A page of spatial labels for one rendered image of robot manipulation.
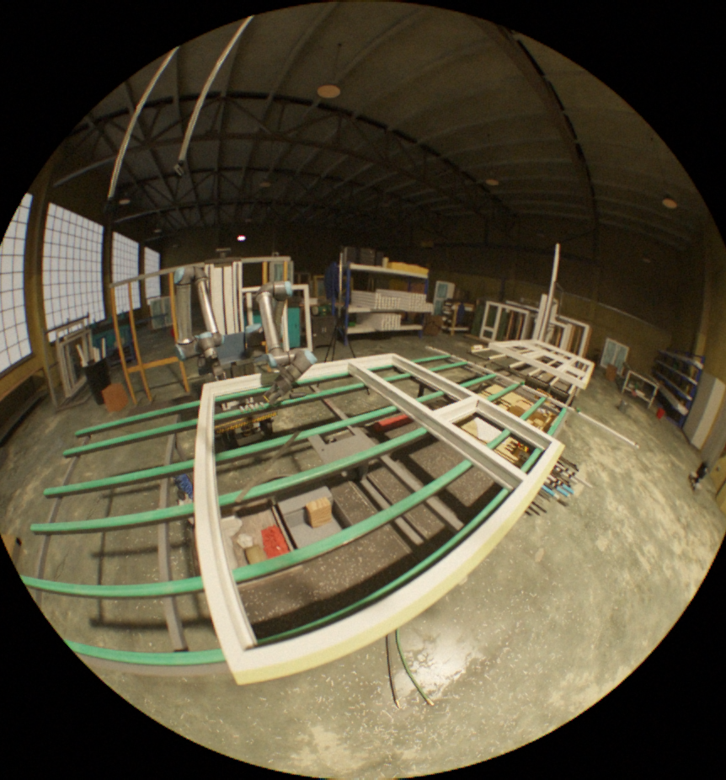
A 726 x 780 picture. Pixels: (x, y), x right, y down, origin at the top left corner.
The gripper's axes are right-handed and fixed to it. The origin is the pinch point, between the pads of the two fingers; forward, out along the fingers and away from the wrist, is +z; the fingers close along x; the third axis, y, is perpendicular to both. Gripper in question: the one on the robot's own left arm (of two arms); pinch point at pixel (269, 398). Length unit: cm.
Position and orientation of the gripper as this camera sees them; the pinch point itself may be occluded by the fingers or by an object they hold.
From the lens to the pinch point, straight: 132.0
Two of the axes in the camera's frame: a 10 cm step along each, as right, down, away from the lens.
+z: -6.8, 7.1, -1.7
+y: 4.4, 5.8, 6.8
